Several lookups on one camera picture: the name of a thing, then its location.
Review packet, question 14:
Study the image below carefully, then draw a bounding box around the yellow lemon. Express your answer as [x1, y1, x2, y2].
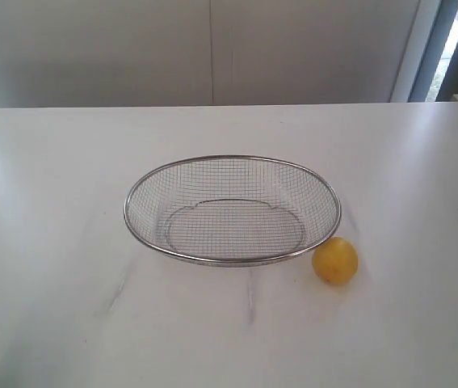
[312, 237, 359, 286]

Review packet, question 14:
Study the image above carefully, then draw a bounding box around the steel wire mesh basket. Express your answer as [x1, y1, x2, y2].
[123, 154, 342, 267]

